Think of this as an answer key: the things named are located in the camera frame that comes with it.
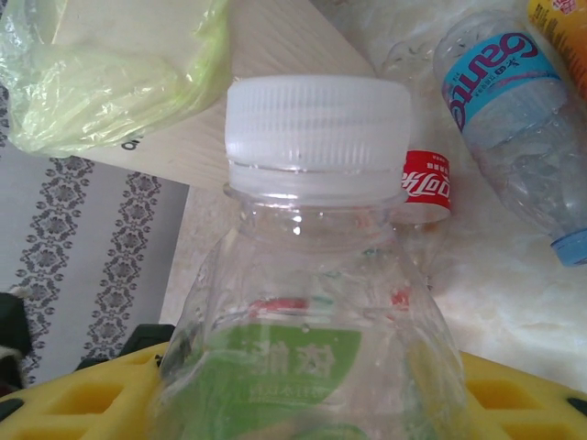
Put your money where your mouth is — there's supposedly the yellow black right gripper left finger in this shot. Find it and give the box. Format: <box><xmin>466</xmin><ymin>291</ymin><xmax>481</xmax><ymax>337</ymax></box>
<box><xmin>0</xmin><ymin>343</ymin><xmax>164</xmax><ymax>440</ymax></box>

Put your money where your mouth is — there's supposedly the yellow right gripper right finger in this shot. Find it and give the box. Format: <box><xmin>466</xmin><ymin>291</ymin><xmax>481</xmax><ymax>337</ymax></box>
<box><xmin>460</xmin><ymin>351</ymin><xmax>587</xmax><ymax>440</ymax></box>

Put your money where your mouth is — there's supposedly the red cola bottle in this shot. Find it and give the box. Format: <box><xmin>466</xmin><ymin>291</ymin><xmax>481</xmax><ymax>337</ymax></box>
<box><xmin>389</xmin><ymin>148</ymin><xmax>456</xmax><ymax>294</ymax></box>

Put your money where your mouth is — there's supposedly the light blue label bottle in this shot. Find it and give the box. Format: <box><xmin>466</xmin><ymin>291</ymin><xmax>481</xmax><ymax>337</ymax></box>
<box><xmin>433</xmin><ymin>8</ymin><xmax>587</xmax><ymax>270</ymax></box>

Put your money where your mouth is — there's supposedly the green label clear bottle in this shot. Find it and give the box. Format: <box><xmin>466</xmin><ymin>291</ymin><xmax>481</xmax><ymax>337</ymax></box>
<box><xmin>153</xmin><ymin>75</ymin><xmax>469</xmax><ymax>440</ymax></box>

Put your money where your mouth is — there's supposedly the orange juice bottle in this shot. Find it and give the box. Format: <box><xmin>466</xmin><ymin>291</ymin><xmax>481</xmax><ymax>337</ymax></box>
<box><xmin>525</xmin><ymin>0</ymin><xmax>587</xmax><ymax>100</ymax></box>

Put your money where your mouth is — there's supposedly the clear unlabelled crushed bottle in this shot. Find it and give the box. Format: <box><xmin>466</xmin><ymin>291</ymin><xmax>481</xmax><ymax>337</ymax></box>
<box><xmin>382</xmin><ymin>27</ymin><xmax>441</xmax><ymax>83</ymax></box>

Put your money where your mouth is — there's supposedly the yellow-lined waste bin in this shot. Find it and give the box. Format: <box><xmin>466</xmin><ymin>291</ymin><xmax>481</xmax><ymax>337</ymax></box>
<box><xmin>0</xmin><ymin>0</ymin><xmax>233</xmax><ymax>155</ymax></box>

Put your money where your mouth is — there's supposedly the cream waste bin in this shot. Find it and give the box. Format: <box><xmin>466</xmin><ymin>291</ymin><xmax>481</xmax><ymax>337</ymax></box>
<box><xmin>50</xmin><ymin>0</ymin><xmax>377</xmax><ymax>189</ymax></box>

